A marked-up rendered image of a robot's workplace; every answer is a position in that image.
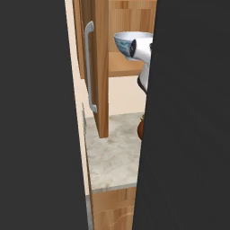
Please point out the wooden base cabinet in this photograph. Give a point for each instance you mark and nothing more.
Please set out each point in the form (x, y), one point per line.
(113, 209)

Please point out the dark grey panel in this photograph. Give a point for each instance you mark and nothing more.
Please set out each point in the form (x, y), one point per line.
(36, 119)
(185, 119)

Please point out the wooden wall cabinet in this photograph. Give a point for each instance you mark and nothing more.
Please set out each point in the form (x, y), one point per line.
(128, 18)

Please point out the white bowl with blue pattern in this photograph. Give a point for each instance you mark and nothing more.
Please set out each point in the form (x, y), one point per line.
(121, 45)

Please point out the wooden cabinet door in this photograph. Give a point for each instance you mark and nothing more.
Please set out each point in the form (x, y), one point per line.
(101, 75)

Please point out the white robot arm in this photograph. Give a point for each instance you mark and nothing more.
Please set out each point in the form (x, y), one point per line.
(143, 51)

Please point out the brown round object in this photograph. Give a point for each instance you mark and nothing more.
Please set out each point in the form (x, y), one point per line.
(140, 128)

